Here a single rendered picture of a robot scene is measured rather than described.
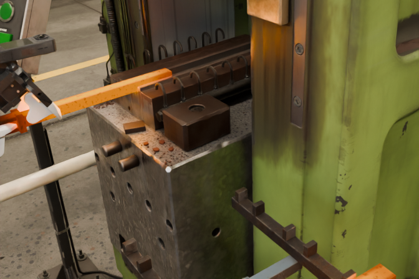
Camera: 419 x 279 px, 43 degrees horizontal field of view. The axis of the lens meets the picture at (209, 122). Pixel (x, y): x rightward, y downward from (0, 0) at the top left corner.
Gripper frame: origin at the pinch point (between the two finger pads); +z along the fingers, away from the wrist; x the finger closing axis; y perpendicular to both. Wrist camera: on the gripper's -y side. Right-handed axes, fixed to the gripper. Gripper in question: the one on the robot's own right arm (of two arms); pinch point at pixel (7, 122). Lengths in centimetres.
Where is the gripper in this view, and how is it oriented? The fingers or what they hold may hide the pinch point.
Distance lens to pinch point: 109.2
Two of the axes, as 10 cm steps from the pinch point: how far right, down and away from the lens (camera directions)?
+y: 0.4, 8.8, 4.7
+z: 8.1, -3.1, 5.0
